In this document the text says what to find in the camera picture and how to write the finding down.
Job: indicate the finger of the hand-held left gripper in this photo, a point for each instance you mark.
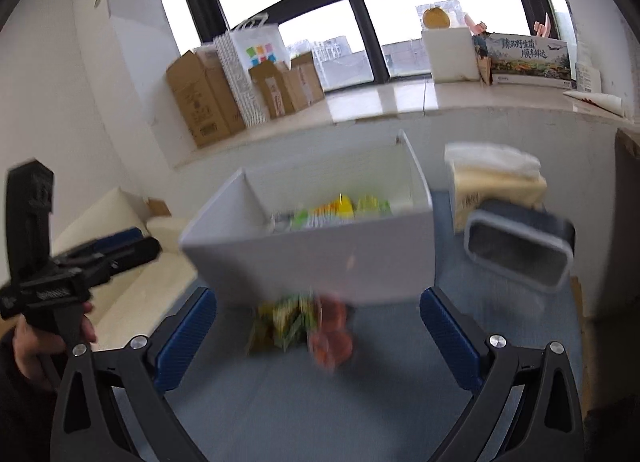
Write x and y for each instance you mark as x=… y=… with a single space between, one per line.
x=140 y=252
x=120 y=238

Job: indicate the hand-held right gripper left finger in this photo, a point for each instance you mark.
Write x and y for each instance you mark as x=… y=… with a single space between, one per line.
x=182 y=342

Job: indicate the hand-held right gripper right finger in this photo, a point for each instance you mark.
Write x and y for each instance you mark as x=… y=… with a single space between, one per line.
x=450 y=337

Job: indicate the green yellow snack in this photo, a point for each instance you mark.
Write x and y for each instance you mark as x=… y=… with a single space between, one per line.
x=285 y=324

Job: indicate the green clear snack packet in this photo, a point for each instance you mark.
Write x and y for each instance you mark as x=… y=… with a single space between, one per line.
x=306 y=220

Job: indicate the yellow snack packet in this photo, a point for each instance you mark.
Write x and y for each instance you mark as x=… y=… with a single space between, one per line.
x=335 y=209

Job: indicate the person's left hand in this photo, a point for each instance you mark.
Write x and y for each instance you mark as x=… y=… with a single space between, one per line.
x=37 y=349

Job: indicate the cream leather sofa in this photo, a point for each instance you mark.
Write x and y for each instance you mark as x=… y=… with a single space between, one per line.
x=145 y=282

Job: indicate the cardboard piece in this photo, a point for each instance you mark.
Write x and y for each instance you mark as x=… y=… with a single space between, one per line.
x=159 y=207

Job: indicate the grey alarm clock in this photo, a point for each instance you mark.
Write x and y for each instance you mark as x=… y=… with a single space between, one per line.
x=520 y=254

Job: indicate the tissue pack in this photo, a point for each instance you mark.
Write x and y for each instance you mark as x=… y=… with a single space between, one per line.
x=495 y=187

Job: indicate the tall cardboard box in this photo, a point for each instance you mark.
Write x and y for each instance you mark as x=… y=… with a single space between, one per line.
x=205 y=102

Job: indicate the white paper bag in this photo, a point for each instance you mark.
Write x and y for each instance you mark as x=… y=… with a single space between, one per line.
x=245 y=77

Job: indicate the small open cardboard box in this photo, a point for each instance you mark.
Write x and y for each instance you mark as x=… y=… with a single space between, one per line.
x=290 y=92

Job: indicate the brown stone counter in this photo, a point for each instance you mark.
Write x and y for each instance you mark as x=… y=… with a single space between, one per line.
x=630 y=152

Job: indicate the rolled white paper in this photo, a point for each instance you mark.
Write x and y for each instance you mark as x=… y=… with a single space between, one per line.
x=595 y=102

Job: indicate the white foam box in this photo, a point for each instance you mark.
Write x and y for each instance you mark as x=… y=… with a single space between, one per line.
x=450 y=57

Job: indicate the printed gift box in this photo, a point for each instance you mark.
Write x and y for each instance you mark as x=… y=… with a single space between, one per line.
x=530 y=59

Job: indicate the white paper card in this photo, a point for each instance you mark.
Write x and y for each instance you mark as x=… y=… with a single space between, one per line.
x=589 y=77

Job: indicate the pink figurine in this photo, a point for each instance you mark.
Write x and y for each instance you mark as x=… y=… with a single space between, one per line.
x=546 y=26
x=475 y=24

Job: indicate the yellow pomelo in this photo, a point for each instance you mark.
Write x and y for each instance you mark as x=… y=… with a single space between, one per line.
x=437 y=18

